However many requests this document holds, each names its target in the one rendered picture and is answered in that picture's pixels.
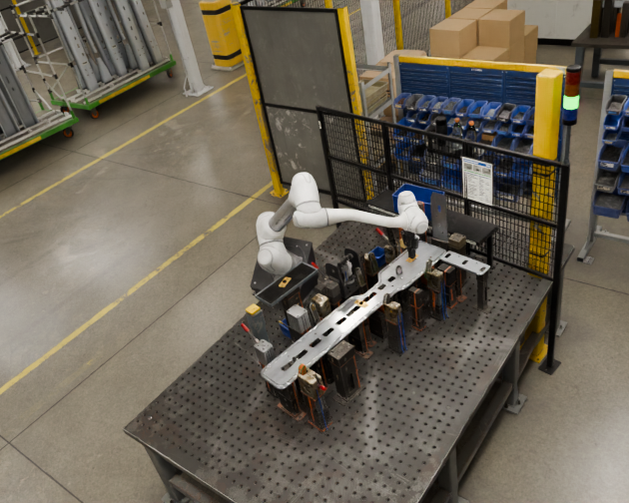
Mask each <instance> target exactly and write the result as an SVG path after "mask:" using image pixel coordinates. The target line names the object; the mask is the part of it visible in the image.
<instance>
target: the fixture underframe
mask: <svg viewBox="0 0 629 503"><path fill-rule="evenodd" d="M563 279H564V269H563V271H562V272H561V281H560V291H559V303H558V315H557V326H556V336H558V337H560V335H561V333H562V332H563V330H564V328H565V326H566V324H567V322H566V321H563V320H560V311H561V300H562V289H563ZM551 295H552V288H551V289H550V291H549V293H548V294H547V304H546V315H545V326H544V327H543V328H542V329H541V331H540V332H539V333H536V332H534V331H532V332H531V333H530V335H529V336H528V338H527V339H526V340H525V342H524V343H523V345H522V347H521V349H520V341H519V342H518V344H517V346H516V347H515V349H514V351H513V352H512V354H511V355H510V357H509V359H508V360H507V362H506V364H505V365H504V367H503V369H502V370H501V372H500V374H499V375H498V377H497V379H496V380H495V382H498V383H500V384H501V385H500V386H499V388H498V390H497V391H496V393H495V395H494V396H493V398H492V400H491V401H490V403H489V405H488V406H487V408H486V410H485V412H484V413H483V415H482V417H481V418H480V420H479V422H478V423H477V425H476V427H475V428H474V430H473V432H472V433H471V435H470V437H469V438H468V440H467V442H466V443H465V445H464V447H463V449H462V450H461V452H460V454H459V455H458V457H457V459H456V448H454V450H453V451H452V453H451V455H450V456H449V458H448V460H447V461H446V463H445V464H444V466H443V468H442V469H441V471H440V473H439V474H438V476H437V478H436V479H435V481H434V483H433V484H432V487H434V488H436V489H438V491H437V492H436V494H435V496H434V497H433V499H432V501H431V502H430V503H469V501H467V500H465V499H463V498H461V497H459V496H458V495H457V489H458V483H459V481H460V479H461V478H462V476H463V474H464V472H465V471H466V469H467V467H468V465H469V464H470V462H471V460H472V458H473V457H474V455H475V453H476V451H477V450H478V448H479V446H480V444H481V443H482V441H483V439H484V437H485V436H486V434H487V432H488V431H489V429H490V427H491V425H492V424H493V422H494V420H495V418H496V417H497V415H498V413H499V411H500V410H501V409H504V410H506V411H509V412H511V413H514V414H516V415H517V414H518V412H519V410H520V408H521V407H522V405H523V403H524V401H525V399H526V397H527V396H525V395H522V394H520V393H518V387H517V382H518V379H519V377H520V375H521V373H522V371H523V369H524V367H525V365H526V363H527V361H528V359H529V357H530V355H531V353H532V351H533V350H534V348H535V347H536V345H537V344H538V343H539V341H540V340H541V338H542V336H543V335H544V333H549V321H550V308H551ZM143 446H144V445H143ZM144 447H145V446H144ZM145 449H146V451H147V453H148V455H149V457H150V459H151V461H152V462H153V464H154V466H155V468H156V470H157V472H158V474H159V476H160V477H161V479H162V481H163V483H164V484H165V486H166V487H167V489H168V492H167V493H166V494H165V496H164V497H163V498H162V500H163V501H164V502H165V503H188V502H189V500H190V499H191V500H193V501H194V502H195V503H220V502H219V501H217V500H216V499H214V498H213V497H211V496H210V495H208V494H207V493H205V492H204V491H202V490H201V489H199V488H198V487H196V486H195V485H193V484H192V483H190V482H189V481H187V480H186V479H184V478H183V477H181V476H180V475H181V474H182V473H183V471H182V470H180V469H179V468H177V467H176V466H174V465H173V464H171V463H170V462H168V461H166V460H165V459H163V458H162V457H160V456H159V455H157V454H156V453H154V452H153V451H151V450H150V449H148V448H147V447H145Z"/></svg>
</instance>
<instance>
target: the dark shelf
mask: <svg viewBox="0 0 629 503"><path fill-rule="evenodd" d="M393 193H394V191H391V190H388V189H386V190H384V191H383V192H382V193H380V194H379V195H377V196H376V197H375V198H373V199H372V200H370V201H369V202H368V203H366V205H367V206H368V207H370V208H372V209H375V210H378V211H381V212H384V213H387V214H389V215H392V216H395V217H399V213H397V212H395V211H394V206H393V196H392V194H393ZM446 211H447V226H448V235H449V236H452V235H453V234H454V233H458V234H461V235H464V236H465V239H466V242H467V243H470V244H473V245H476V246H478V247H479V246H480V245H481V244H483V243H484V242H485V241H486V240H487V239H488V238H489V237H490V236H491V235H493V234H494V233H495V232H496V231H497V230H498V225H495V224H492V223H489V222H486V221H483V220H480V219H477V218H474V217H471V216H468V215H465V214H462V213H459V212H455V211H452V210H449V209H446Z"/></svg>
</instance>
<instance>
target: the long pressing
mask: <svg viewBox="0 0 629 503"><path fill-rule="evenodd" d="M415 251H416V254H418V257H417V258H416V259H415V260H414V261H412V262H408V261H406V260H407V259H408V251H407V250H405V251H404V252H403V253H401V254H400V255H399V256H398V257H397V258H395V259H394V260H393V261H392V262H390V263H389V264H388V265H387V266H385V267H384V268H383V269H382V270H381V271H379V272H378V274H377V278H378V283H377V284H376V285H375V286H373V287H372V288H371V289H370V290H369V291H367V292H366V293H365V294H362V295H355V296H351V297H350V298H349V299H347V300H346V301H345V302H344V303H342V304H341V305H340V306H339V307H338V308H336V309H335V310H334V311H333V312H331V313H330V314H329V315H328V316H327V317H325V318H324V319H323V320H322V321H320V322H319V323H318V324H317V325H316V326H314V327H313V328H312V329H311V330H309V331H308V332H307V333H306V334H305V335H303V336H302V337H301V338H300V339H298V340H297V341H296V342H295V343H294V344H292V345H291V346H290V347H289V348H287V349H286V350H285V351H284V352H283V353H281V354H280V355H279V356H278V357H276V358H275V359H274V360H273V361H272V362H270V363H269V364H268V365H267V366H265V367H264V368H263V369H262V370H261V377H262V378H263V379H264V380H265V381H267V382H268V383H270V384H271V385H273V386H274V387H275V388H277V389H285V388H287V387H288V386H289V385H290V384H292V383H293V382H294V381H295V380H296V379H297V378H298V374H299V366H300V364H301V363H303V364H304V365H305V366H306V367H308V368H310V367H311V366H312V365H314V364H315V363H316V362H317V361H318V360H319V359H321V358H322V357H323V356H324V355H325V354H326V353H328V352H329V351H330V350H331V349H332V348H333V347H334V346H336V345H337V344H338V343H339V342H340V341H341V340H343V339H344V338H345V337H346V336H347V335H348V334H350V333H351V332H352V331H353V330H354V329H355V328H357V327H358V326H359V325H360V324H361V323H362V322H363V321H365V320H366V319H367V318H368V317H369V316H370V315H372V314H373V313H374V312H375V311H376V310H377V309H379V308H380V307H381V306H382V300H383V295H384V294H385V293H386V292H388V293H389V294H390V297H392V296H394V295H395V294H396V293H397V292H399V291H401V290H404V289H406V288H408V287H409V286H411V285H412V284H413V283H414V282H415V281H416V280H418V279H419V278H420V277H421V276H422V275H423V274H424V272H425V263H426V262H427V260H428V259H429V258H430V259H432V260H433V262H432V266H434V265H435V264H436V263H437V262H438V261H439V260H440V258H441V257H442V256H443V255H444V254H446V250H444V249H442V248H439V247H436V246H434V245H431V244H429V243H426V242H423V241H419V242H418V249H417V250H415ZM398 265H400V266H401V269H402V273H397V272H396V267H397V266H398ZM392 276H393V277H395V279H394V280H393V281H391V282H389V281H387V280H388V279H390V278H391V277H392ZM382 284H384V285H386V287H385V288H383V289H382V290H378V288H379V287H380V286H381V285H382ZM373 292H375V293H376V295H375V296H374V297H373V298H372V299H370V300H369V301H368V302H367V303H368V304H369V306H368V307H366V308H363V307H361V308H360V309H359V310H357V311H356V312H355V313H354V314H353V315H351V316H346V315H347V314H348V313H349V312H350V311H351V310H353V309H354V308H355V307H356V306H357V304H355V303H354V302H355V301H356V300H358V299H360V300H364V299H366V298H367V297H368V296H369V295H370V294H372V293H373ZM343 317H345V318H346V320H345V321H344V322H343V323H342V324H341V325H336V323H337V322H338V321H339V320H341V319H342V318H343ZM330 328H333V329H334V331H332V332H331V333H330V334H329V335H328V336H323V334H324V333H325V332H326V331H327V330H329V329H330ZM315 333H316V334H315ZM318 338H319V339H320V340H321V342H319V343H318V344H317V345H316V346H315V347H310V345H311V344H312V343H313V342H314V341H315V340H317V339H318ZM303 350H306V351H307V352H308V353H306V354H305V355H304V356H303V357H302V358H300V359H297V361H295V362H294V364H293V365H292V366H291V367H290V368H289V369H287V370H286V371H283V370H282V368H283V367H284V366H286V365H287V364H288V363H289V362H290V361H291V362H293V356H298V355H299V354H300V353H301V352H302V351H303Z"/></svg>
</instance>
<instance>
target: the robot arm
mask: <svg viewBox="0 0 629 503"><path fill-rule="evenodd" d="M397 208H398V213H399V217H396V218H389V217H384V216H379V215H375V214H371V213H367V212H362V211H357V210H344V209H322V208H321V207H320V204H319V196H318V190H317V186H316V183H315V180H314V178H313V177H312V175H310V174H309V173H298V174H296V175H295V176H294V177H293V180H292V186H291V190H290V193H289V198H288V199H287V200H286V201H285V202H284V203H283V205H282V206H281V207H280V208H279V209H278V210H277V212H276V213H273V212H264V213H262V214H260V215H259V217H258V220H257V235H258V241H259V245H260V251H259V253H258V263H259V265H260V267H261V268H262V269H264V270H265V271H268V272H270V273H274V274H275V275H276V276H275V279H274V280H276V279H278V278H279V277H281V276H282V275H283V274H285V273H286V272H287V271H289V270H290V269H292V268H293V267H294V266H296V265H297V264H298V263H300V262H301V261H302V260H303V258H302V257H300V256H297V255H295V254H293V253H292V252H290V251H288V250H287V249H286V248H285V246H284V241H283V237H284V234H285V231H286V229H287V224H288V223H289V222H290V221H291V220H293V222H294V225H295V226H296V227H298V228H301V229H319V228H323V227H328V226H331V225H334V224H337V223H340V222H345V221H356V222H362V223H367V224H372V225H377V226H382V227H388V228H402V231H401V232H400V234H401V236H402V240H403V244H404V246H405V247H407V251H408V257H411V258H412V259H414V258H415V253H416V251H415V250H417V249H418V242H419V238H420V236H417V235H416V234H423V233H424V232H425V231H426V230H427V227H428V220H427V217H426V215H425V214H424V212H423V211H422V210H421V209H420V208H419V207H418V204H417V201H416V200H415V196H414V194H413V193H412V192H409V191H405V192H402V193H400V194H399V195H398V199H397ZM414 239H415V240H414ZM410 243H411V245H410Z"/></svg>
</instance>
